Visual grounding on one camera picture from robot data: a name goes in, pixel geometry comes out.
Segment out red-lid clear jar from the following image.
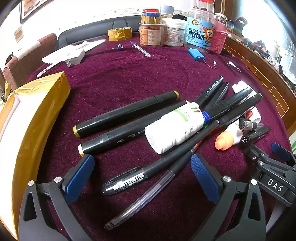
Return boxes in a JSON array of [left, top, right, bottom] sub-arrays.
[[194, 0, 215, 14]]

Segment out orange labelled jar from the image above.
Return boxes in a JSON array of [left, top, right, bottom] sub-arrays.
[[139, 23, 165, 47]]

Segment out stacked coloured tape rolls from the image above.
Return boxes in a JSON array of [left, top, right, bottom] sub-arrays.
[[141, 9, 162, 24]]

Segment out white papers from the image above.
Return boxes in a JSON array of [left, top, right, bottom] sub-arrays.
[[42, 39, 106, 64]]

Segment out black leather sofa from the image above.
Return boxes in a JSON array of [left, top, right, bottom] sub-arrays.
[[55, 15, 141, 50]]

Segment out gold-taped white box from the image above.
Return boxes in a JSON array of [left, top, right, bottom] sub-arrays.
[[1, 72, 70, 238]]

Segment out white bottle orange cap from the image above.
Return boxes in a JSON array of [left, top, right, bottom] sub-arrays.
[[215, 121, 243, 151]]

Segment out white bottle red label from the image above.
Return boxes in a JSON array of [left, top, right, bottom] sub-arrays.
[[232, 80, 261, 123]]

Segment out black marker green cap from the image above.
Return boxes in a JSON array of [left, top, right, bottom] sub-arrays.
[[218, 92, 263, 127]]

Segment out black marker pink cap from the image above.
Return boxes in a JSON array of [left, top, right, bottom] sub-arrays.
[[194, 76, 224, 108]]

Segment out gold tape roll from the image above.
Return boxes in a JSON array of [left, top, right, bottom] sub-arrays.
[[107, 27, 132, 42]]

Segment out white pen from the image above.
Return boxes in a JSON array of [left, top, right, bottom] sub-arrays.
[[36, 62, 60, 78]]

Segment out clear syringe pen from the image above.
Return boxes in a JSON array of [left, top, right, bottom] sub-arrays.
[[130, 41, 151, 58]]

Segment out nail clipper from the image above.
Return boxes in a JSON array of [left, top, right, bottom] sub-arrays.
[[227, 61, 241, 72]]

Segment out brown armchair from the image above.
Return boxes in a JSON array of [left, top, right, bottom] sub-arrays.
[[3, 33, 57, 90]]

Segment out black marker yellow-white cap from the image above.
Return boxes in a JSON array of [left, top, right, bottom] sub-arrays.
[[77, 100, 189, 157]]

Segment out white charger plug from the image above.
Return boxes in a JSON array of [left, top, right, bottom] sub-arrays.
[[65, 49, 85, 68]]

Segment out short black marker 120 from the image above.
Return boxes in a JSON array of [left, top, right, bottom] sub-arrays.
[[240, 126, 271, 146]]

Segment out black marker cyan cap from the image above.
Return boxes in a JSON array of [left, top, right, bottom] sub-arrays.
[[203, 87, 252, 123]]

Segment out white medicine bottle green label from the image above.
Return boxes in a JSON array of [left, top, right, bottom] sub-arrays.
[[144, 102, 204, 154]]

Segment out white plastic tub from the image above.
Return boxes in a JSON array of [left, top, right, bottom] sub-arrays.
[[163, 18, 187, 47]]

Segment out wooden brick-pattern cabinet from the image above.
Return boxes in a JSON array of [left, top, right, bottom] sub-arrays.
[[224, 37, 295, 136]]

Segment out clear-capped black gel pen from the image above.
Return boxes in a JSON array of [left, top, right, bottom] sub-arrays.
[[104, 141, 202, 230]]

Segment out blue battery pack with wire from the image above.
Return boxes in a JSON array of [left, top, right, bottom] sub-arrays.
[[188, 48, 217, 69]]

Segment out framed painting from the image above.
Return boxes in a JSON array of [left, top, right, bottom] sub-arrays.
[[19, 0, 53, 24]]

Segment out black marker yellow caps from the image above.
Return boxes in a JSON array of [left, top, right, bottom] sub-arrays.
[[73, 90, 179, 138]]

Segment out black marker blue cap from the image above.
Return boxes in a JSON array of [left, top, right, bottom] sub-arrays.
[[203, 82, 229, 124]]

